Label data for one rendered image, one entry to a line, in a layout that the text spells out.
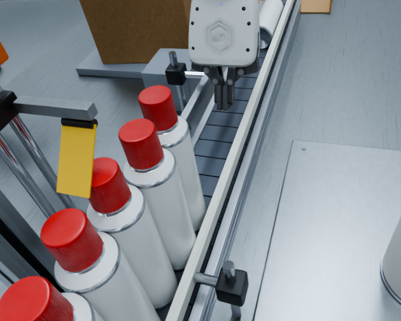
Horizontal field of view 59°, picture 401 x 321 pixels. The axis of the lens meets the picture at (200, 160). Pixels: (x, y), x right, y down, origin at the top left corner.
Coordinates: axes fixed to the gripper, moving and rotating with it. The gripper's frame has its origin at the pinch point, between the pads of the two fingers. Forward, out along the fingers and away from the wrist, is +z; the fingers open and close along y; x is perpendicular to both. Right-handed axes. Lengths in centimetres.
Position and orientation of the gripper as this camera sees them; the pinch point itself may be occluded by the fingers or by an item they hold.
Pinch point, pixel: (224, 95)
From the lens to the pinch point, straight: 57.9
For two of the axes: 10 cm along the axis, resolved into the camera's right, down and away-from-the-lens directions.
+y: 9.4, 1.3, -3.2
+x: 3.4, -4.2, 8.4
